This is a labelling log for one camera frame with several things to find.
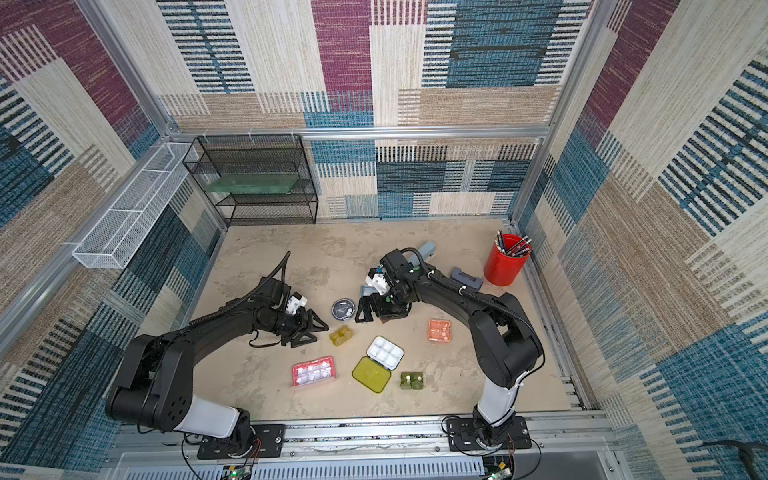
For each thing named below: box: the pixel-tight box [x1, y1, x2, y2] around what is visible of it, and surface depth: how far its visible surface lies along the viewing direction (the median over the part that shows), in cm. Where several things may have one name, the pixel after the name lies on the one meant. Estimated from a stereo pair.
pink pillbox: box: [292, 356, 336, 387], surface depth 85 cm
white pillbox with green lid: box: [352, 335, 405, 394], surface depth 87 cm
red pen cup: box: [484, 234, 532, 287], surface depth 98 cm
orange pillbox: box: [428, 318, 452, 343], surface depth 92 cm
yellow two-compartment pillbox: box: [329, 324, 353, 347], surface depth 91 cm
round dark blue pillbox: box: [331, 298, 356, 321], surface depth 96 cm
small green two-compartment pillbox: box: [400, 371, 424, 390], surface depth 83 cm
